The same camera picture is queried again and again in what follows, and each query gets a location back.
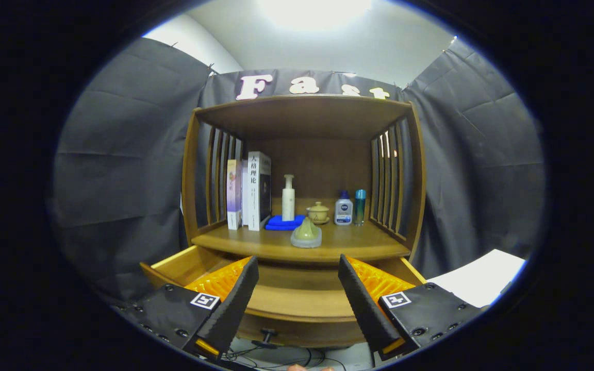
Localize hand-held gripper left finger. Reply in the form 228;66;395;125
114;256;260;361

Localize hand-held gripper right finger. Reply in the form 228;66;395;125
338;254;483;361

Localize wooden drawer with black knob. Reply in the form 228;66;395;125
140;245;427;348

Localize green item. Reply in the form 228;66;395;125
290;217;323;249

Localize wooden countertop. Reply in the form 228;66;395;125
191;198;411;264

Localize brown wooden cabinet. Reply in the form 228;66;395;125
181;94;427;348

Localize blue folded cloth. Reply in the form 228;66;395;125
265;214;306;231

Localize white bottle with blue cap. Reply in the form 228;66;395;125
334;191;354;226

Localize slim teal bottle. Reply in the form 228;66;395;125
354;189;367;226

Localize beige lidded tea bowl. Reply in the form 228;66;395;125
306;201;331;225

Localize purple book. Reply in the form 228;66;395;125
226;159;243;230

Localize thin white book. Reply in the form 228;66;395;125
241;160;250;226

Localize thick white book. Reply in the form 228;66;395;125
247;151;272;231

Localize white pump bottle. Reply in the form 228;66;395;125
282;174;296;222

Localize large ceiling lamp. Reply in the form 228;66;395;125
256;0;375;26

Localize black floor cables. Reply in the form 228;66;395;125
225;343;375;371

